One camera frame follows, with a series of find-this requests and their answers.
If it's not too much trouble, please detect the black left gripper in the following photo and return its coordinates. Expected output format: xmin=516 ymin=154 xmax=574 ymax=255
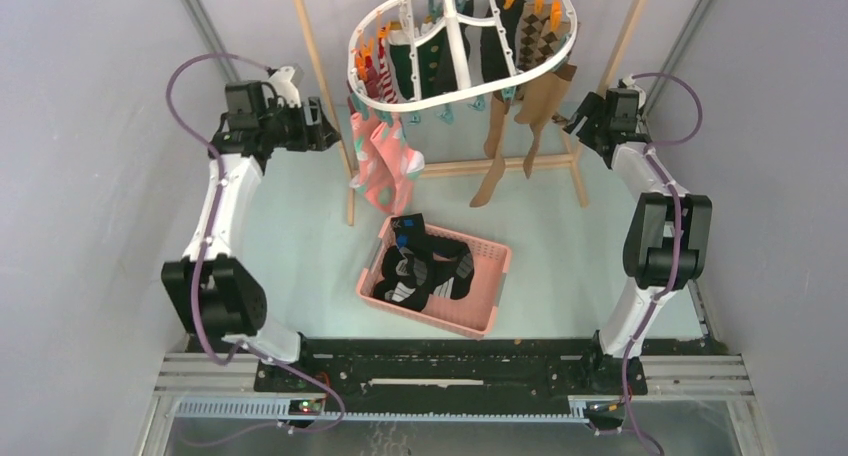
xmin=259 ymin=97 xmax=340 ymax=153

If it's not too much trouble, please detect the pink green patterned sock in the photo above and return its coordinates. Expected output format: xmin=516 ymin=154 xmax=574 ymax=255
xmin=350 ymin=108 xmax=382 ymax=192

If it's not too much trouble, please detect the black blue white sock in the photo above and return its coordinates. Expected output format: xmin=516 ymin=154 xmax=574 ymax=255
xmin=371 ymin=213 xmax=435 ymax=312

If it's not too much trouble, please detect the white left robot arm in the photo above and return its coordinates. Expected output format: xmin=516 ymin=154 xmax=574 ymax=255
xmin=161 ymin=80 xmax=341 ymax=393

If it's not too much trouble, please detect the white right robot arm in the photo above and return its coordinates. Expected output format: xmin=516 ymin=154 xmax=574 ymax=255
xmin=565 ymin=87 xmax=713 ymax=394

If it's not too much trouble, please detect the wooden hanger rack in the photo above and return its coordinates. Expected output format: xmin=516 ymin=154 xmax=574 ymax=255
xmin=286 ymin=0 xmax=658 ymax=228

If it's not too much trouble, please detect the white oval clip hanger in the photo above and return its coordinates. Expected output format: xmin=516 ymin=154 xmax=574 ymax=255
xmin=347 ymin=0 xmax=578 ymax=114

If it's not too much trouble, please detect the red white striped sock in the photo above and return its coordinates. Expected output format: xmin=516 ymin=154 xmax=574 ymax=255
xmin=365 ymin=38 xmax=398 ymax=104

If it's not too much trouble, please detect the brown argyle sock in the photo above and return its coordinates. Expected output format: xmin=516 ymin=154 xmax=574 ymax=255
xmin=517 ymin=4 xmax=566 ymax=72

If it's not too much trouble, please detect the pink plastic basket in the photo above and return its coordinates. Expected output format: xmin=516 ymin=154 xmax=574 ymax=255
xmin=356 ymin=214 xmax=512 ymax=340

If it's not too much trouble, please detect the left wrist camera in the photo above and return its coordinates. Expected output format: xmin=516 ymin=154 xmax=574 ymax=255
xmin=267 ymin=64 xmax=304 ymax=107

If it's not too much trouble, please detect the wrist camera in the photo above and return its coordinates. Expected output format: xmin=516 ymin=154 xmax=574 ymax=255
xmin=617 ymin=74 xmax=647 ymax=104
xmin=267 ymin=64 xmax=304 ymax=107

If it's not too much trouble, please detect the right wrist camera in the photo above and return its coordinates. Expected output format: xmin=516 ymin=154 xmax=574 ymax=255
xmin=617 ymin=74 xmax=647 ymax=104

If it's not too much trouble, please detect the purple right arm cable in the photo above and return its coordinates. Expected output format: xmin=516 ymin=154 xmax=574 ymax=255
xmin=586 ymin=71 xmax=705 ymax=456

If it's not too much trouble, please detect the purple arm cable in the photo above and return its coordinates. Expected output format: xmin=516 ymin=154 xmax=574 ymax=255
xmin=164 ymin=52 xmax=347 ymax=438
xmin=586 ymin=71 xmax=705 ymax=456

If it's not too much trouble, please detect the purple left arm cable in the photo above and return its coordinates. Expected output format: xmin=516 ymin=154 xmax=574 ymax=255
xmin=164 ymin=52 xmax=347 ymax=438

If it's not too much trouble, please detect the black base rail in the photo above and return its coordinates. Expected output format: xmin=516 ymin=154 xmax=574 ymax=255
xmin=185 ymin=336 xmax=730 ymax=418

